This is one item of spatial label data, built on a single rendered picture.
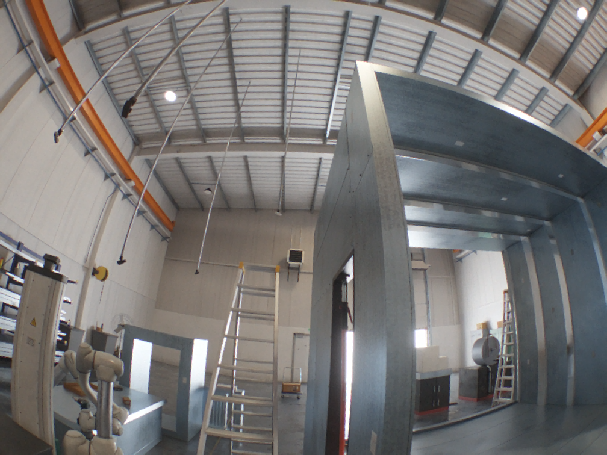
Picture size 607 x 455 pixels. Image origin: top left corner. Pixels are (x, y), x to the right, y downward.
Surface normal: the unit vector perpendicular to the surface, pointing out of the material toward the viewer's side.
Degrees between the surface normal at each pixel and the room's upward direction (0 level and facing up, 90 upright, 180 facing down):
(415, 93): 180
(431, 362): 90
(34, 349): 90
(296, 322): 90
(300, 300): 90
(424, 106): 180
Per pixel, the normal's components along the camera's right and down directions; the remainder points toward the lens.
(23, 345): 0.20, -0.42
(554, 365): -1.00, -0.07
